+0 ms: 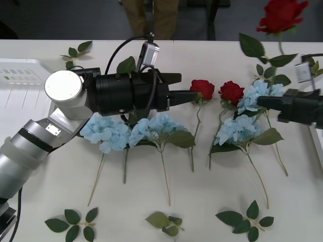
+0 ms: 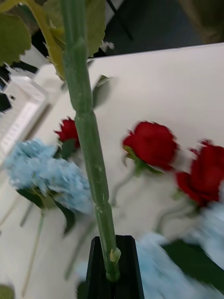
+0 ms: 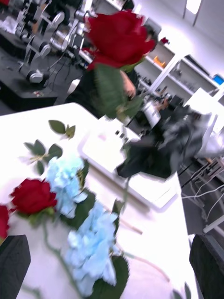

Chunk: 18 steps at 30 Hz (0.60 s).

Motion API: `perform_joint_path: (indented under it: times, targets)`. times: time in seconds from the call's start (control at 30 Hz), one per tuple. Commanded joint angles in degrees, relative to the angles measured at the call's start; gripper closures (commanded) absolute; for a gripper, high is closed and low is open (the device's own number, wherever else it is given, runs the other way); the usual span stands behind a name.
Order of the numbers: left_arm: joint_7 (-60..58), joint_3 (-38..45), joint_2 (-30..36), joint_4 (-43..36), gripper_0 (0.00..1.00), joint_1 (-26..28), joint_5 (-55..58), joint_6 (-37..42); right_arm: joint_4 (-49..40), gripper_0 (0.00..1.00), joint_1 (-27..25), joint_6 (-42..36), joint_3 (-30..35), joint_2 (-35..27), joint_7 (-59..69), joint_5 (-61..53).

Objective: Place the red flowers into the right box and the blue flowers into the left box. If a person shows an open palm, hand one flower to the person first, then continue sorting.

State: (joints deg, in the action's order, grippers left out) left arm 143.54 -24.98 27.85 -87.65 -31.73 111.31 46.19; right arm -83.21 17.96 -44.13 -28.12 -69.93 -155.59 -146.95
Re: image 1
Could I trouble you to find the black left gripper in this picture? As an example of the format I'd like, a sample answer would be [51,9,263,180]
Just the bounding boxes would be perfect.
[130,70,199,113]

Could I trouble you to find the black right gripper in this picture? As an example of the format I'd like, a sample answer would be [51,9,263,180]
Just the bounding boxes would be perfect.
[256,88,323,126]

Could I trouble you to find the red rose with stem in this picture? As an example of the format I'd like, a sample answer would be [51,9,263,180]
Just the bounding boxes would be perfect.
[208,80,245,170]
[189,79,216,173]
[123,110,142,184]
[239,0,310,69]

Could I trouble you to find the pale blue flower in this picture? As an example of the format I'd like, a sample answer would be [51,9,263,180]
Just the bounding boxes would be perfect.
[80,116,130,207]
[233,80,289,177]
[128,112,196,207]
[208,114,285,209]

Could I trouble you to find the green leaf twig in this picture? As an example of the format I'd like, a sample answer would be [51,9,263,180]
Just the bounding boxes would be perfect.
[145,211,185,237]
[60,40,93,71]
[306,56,320,77]
[44,207,98,242]
[214,200,275,242]
[253,64,292,87]

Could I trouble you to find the single green leaf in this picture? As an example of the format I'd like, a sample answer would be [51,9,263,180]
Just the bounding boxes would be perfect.
[116,55,137,76]

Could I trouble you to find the shallow white box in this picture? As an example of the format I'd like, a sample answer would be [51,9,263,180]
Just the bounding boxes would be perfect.
[0,58,56,111]
[309,125,323,166]

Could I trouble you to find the person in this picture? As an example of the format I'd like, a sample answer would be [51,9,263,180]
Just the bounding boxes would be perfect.
[122,0,179,41]

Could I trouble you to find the black chair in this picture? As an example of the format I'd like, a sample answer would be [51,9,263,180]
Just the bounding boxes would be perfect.
[206,0,232,41]

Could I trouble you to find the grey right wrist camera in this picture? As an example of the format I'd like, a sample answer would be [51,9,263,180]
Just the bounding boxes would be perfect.
[294,60,317,84]

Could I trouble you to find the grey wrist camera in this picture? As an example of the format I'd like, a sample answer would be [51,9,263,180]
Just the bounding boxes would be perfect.
[294,60,317,84]
[137,41,160,67]

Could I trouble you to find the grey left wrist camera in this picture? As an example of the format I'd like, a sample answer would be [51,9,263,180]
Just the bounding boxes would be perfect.
[137,41,160,67]

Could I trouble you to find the black camera cable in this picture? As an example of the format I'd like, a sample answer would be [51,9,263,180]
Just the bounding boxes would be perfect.
[301,52,323,62]
[104,32,155,76]

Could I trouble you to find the black arm base cable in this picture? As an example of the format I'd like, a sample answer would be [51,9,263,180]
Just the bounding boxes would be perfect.
[11,186,24,242]

